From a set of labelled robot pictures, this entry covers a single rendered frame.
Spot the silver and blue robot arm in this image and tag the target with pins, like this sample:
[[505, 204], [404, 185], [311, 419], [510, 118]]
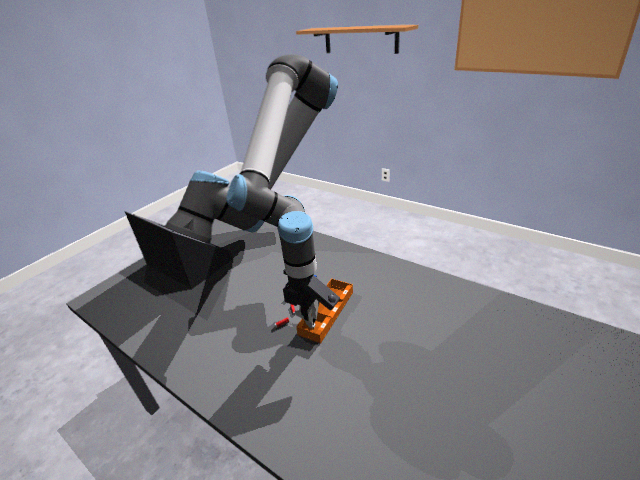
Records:
[[278, 131]]

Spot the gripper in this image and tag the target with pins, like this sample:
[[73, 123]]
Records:
[[295, 295]]

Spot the orange bin rack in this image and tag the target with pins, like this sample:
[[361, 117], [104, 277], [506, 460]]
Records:
[[326, 318]]

